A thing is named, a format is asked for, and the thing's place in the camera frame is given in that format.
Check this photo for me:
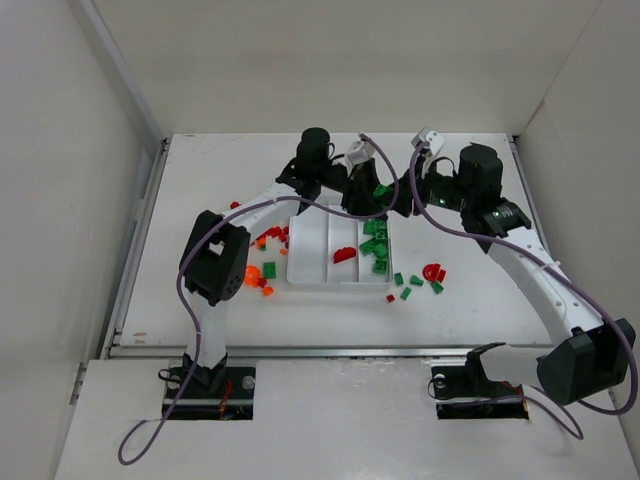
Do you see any red arch lego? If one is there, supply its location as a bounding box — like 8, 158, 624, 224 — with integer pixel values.
333, 247, 357, 264

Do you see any red green lego tower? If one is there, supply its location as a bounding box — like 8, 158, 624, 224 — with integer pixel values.
373, 184, 393, 198

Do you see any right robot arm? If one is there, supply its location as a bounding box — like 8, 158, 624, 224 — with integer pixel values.
406, 140, 639, 415

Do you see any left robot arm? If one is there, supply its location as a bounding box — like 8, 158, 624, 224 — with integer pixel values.
176, 127, 399, 394

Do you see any green lego pile in tray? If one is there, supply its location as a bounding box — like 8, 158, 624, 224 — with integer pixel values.
359, 219, 390, 275

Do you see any white three-compartment tray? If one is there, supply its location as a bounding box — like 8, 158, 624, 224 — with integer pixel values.
286, 195, 392, 293

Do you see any red lego pile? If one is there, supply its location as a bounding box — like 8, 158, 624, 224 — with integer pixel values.
254, 226, 289, 253

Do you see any red semicircle lego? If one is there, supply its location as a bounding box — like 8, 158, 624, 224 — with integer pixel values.
422, 263, 447, 283

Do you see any green sloped lego piece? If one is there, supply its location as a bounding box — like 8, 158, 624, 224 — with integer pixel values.
410, 275, 424, 286

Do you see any small green lego brick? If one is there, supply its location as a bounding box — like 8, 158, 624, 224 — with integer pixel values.
431, 282, 444, 294

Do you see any green square lego plate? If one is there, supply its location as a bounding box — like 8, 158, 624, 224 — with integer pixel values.
262, 261, 277, 280

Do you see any orange dome lego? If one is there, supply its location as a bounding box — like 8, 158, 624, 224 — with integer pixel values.
244, 265, 261, 288

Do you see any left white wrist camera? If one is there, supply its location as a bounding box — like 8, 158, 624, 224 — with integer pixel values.
344, 140, 375, 169

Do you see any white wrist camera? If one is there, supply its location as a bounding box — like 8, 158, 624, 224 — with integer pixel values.
344, 140, 375, 169
411, 127, 445, 159

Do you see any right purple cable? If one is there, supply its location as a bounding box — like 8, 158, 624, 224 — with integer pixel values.
408, 142, 640, 441

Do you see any purple cable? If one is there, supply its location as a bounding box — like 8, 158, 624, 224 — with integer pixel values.
408, 142, 640, 441
117, 132, 401, 466

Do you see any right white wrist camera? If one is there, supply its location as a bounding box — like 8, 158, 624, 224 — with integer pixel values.
411, 127, 445, 159

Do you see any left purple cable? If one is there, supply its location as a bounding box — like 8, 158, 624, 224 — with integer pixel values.
117, 132, 401, 466

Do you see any aluminium rail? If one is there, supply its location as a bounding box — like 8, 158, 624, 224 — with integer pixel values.
100, 345, 470, 360

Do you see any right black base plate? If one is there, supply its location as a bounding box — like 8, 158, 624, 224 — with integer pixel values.
428, 365, 529, 420

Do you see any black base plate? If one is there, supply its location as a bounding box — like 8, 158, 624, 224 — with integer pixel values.
428, 365, 529, 420
168, 364, 256, 421

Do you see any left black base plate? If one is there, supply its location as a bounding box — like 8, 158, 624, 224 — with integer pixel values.
168, 364, 256, 421

